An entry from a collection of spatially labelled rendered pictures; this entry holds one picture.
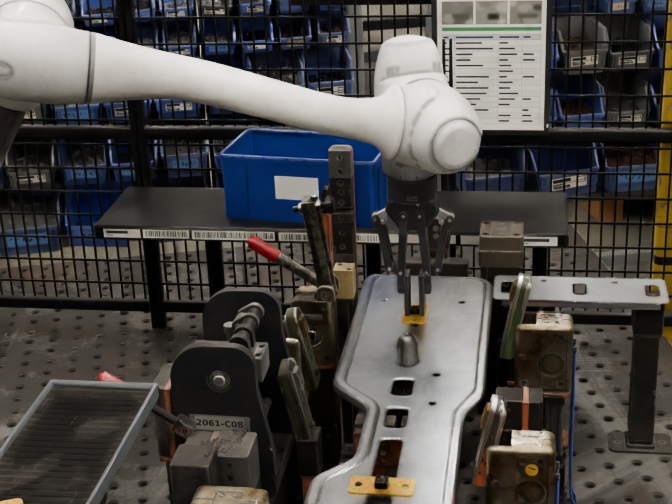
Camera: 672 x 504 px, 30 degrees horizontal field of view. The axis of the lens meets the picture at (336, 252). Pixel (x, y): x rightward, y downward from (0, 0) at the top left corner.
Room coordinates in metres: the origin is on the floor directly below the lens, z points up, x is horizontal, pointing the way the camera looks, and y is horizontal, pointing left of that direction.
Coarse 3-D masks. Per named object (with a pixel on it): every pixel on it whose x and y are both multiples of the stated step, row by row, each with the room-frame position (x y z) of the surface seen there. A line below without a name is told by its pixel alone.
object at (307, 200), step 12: (300, 204) 1.83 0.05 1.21; (312, 204) 1.82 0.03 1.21; (324, 204) 1.84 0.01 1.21; (312, 216) 1.82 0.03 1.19; (312, 228) 1.82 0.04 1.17; (324, 228) 1.86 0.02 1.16; (312, 240) 1.82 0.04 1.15; (324, 240) 1.85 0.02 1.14; (312, 252) 1.82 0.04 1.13; (324, 252) 1.82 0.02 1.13; (324, 264) 1.82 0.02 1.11; (324, 276) 1.82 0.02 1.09; (336, 288) 1.85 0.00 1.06
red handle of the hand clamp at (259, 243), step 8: (248, 240) 1.85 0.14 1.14; (256, 240) 1.85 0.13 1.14; (256, 248) 1.85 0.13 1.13; (264, 248) 1.85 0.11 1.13; (272, 248) 1.85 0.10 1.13; (264, 256) 1.85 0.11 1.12; (272, 256) 1.84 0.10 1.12; (280, 256) 1.85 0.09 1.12; (280, 264) 1.84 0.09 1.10; (288, 264) 1.84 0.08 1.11; (296, 264) 1.85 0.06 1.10; (296, 272) 1.84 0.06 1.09; (304, 272) 1.84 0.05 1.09; (312, 272) 1.85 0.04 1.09; (312, 280) 1.84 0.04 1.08
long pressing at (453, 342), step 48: (384, 288) 1.96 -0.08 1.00; (432, 288) 1.95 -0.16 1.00; (480, 288) 1.94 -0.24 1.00; (384, 336) 1.78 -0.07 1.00; (432, 336) 1.77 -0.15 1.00; (480, 336) 1.77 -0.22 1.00; (336, 384) 1.63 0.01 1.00; (384, 384) 1.62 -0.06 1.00; (432, 384) 1.62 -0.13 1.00; (480, 384) 1.62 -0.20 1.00; (384, 432) 1.49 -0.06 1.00; (432, 432) 1.48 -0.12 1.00; (336, 480) 1.38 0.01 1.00; (432, 480) 1.37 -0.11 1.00
